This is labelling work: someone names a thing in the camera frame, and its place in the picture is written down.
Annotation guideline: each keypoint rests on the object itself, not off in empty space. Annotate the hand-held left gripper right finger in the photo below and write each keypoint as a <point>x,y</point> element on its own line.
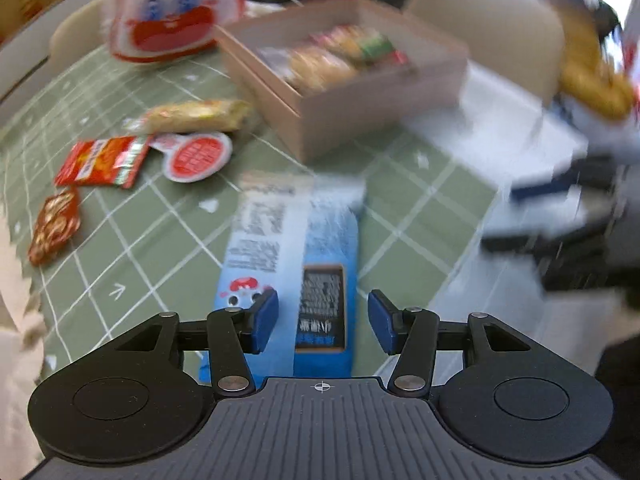
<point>381,322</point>

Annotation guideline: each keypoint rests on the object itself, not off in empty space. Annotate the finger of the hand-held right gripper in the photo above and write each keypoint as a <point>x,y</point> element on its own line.
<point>542,189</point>
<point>540,241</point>

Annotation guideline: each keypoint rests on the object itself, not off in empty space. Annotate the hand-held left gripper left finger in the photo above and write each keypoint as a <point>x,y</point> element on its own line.
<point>264,321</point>

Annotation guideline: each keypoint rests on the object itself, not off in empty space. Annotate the blue snack packet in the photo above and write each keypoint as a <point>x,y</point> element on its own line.
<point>290,240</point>

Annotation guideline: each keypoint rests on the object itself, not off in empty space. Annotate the round red-lid jelly cup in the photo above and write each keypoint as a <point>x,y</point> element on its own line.
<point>196,156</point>

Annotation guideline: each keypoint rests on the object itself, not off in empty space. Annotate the pink cardboard box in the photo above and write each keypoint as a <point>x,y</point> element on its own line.
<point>380,95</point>

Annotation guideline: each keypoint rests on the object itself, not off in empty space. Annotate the long yellow snack packet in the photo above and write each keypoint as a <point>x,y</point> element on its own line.
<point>195,116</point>

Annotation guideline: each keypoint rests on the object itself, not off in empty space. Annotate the red orange snack packet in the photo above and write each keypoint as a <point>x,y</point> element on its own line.
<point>102,161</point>

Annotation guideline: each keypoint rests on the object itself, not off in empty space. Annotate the small red brown packet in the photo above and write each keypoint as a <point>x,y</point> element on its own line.
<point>54,227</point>

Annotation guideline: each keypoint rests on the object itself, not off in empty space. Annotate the green yellow candy packet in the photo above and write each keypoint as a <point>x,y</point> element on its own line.
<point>360,42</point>

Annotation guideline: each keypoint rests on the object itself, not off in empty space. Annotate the clear pastry packet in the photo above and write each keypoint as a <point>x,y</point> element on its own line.
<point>317,67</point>

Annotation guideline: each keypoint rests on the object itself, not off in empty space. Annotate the yellow puffer jacket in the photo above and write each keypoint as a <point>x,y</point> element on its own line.
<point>595,77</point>

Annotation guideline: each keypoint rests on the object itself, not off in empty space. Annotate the green checkered tablecloth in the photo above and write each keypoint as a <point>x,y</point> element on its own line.
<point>140,240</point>

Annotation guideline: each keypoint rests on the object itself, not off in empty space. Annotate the beige chair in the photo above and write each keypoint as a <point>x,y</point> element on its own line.
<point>495,25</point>
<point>75,35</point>

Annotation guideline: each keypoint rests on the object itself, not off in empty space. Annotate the white lace food cover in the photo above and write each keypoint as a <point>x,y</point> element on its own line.
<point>15,340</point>

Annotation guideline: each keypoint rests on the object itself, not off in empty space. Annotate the rabbit face bag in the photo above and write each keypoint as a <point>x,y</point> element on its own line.
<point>170,15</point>

